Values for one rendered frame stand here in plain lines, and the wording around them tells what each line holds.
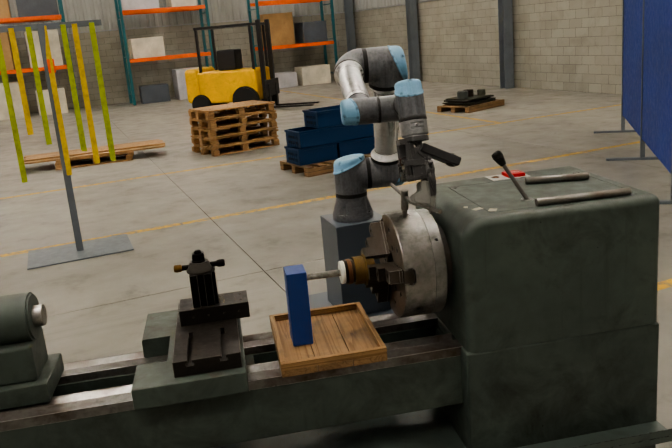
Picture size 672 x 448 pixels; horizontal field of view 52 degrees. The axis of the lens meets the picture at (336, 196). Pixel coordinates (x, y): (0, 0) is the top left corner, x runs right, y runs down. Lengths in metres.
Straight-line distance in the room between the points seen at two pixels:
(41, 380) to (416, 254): 1.09
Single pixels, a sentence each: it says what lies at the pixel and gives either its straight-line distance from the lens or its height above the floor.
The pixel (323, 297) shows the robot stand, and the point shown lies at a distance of 2.80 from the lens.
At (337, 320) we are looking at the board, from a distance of 2.24.
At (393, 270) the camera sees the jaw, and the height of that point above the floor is 1.11.
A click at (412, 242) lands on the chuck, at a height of 1.18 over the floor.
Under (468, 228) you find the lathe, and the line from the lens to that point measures 1.91.
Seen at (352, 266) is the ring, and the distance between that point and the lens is 2.05.
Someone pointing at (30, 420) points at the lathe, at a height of 0.86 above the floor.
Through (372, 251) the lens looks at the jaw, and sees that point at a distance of 2.09.
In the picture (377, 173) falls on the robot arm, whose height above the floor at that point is 1.27.
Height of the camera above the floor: 1.78
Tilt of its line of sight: 13 degrees down
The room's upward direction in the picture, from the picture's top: 5 degrees counter-clockwise
